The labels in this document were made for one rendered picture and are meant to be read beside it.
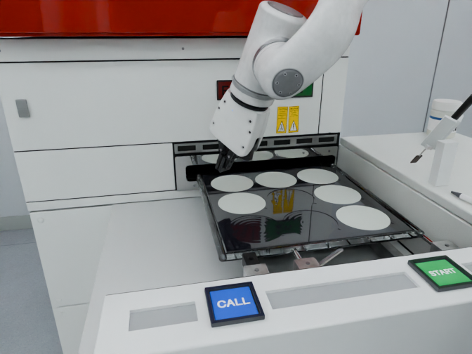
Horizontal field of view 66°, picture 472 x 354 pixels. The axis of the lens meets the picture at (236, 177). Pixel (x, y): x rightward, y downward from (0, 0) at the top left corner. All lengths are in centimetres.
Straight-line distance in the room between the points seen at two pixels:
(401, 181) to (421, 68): 223
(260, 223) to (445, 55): 258
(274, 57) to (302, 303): 34
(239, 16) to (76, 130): 45
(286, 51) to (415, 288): 35
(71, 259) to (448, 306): 88
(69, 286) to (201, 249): 48
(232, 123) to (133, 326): 41
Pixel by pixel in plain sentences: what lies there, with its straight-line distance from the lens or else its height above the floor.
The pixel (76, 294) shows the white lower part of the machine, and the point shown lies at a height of 55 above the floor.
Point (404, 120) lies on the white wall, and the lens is 303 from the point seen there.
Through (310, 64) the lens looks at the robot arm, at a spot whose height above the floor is 119.
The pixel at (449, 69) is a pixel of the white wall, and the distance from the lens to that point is 317.
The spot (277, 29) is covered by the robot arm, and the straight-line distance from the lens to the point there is 60.
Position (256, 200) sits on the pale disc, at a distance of 78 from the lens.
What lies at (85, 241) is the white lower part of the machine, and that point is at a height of 72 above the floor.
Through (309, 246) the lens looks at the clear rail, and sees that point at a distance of 63.
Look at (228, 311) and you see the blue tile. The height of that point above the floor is 96.
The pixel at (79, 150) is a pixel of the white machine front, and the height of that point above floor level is 97.
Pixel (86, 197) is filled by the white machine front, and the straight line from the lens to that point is 99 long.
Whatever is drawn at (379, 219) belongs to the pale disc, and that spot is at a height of 90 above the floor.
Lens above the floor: 124
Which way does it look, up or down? 22 degrees down
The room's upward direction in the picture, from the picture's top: straight up
